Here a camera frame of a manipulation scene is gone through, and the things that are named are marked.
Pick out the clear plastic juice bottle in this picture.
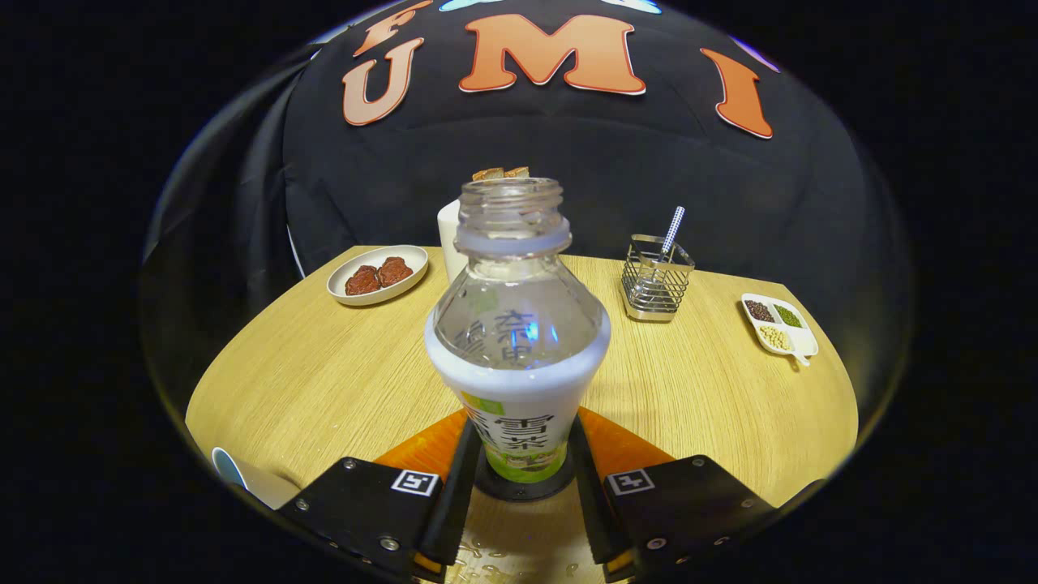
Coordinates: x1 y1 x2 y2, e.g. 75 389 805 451
424 177 612 485

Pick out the white round plate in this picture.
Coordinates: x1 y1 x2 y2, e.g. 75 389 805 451
327 245 429 307

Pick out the wire utensil holder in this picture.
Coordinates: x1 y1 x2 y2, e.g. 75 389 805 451
621 234 696 323

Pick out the striped straw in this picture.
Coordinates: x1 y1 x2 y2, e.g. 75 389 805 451
658 206 686 260

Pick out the white divided bean dish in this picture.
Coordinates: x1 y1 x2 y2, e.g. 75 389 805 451
740 293 820 367

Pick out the white toaster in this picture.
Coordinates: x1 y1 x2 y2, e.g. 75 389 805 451
437 200 471 285

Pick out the wooden table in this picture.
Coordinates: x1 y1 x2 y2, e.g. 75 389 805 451
185 245 859 584

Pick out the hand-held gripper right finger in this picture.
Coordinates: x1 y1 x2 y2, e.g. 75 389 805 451
569 408 779 581

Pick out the white cup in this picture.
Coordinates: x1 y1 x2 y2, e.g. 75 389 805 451
211 447 301 512

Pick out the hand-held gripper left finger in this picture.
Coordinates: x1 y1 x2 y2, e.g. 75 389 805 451
280 408 481 583

